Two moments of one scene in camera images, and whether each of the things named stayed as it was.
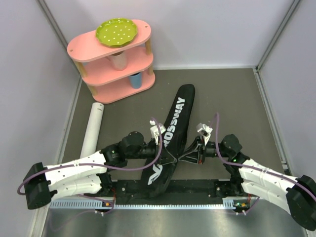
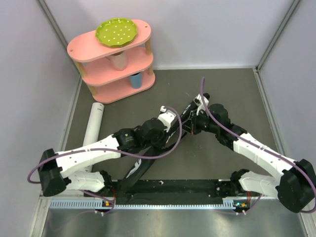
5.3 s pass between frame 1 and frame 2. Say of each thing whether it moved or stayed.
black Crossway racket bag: moved
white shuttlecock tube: stayed
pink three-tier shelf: stayed
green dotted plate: stayed
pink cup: stayed
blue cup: stayed
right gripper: moved
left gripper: moved
